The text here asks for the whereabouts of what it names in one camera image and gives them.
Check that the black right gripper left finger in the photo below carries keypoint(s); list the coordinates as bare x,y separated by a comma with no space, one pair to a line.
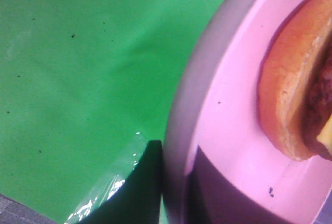
138,198

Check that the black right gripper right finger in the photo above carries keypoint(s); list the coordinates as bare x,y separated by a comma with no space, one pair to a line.
249,188

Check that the pink round plate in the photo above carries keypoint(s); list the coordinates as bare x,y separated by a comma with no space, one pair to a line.
215,107

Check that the burger with lettuce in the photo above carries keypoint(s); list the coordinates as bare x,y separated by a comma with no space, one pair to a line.
287,75

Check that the clear tape patch on table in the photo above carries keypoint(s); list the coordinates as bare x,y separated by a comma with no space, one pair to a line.
115,176

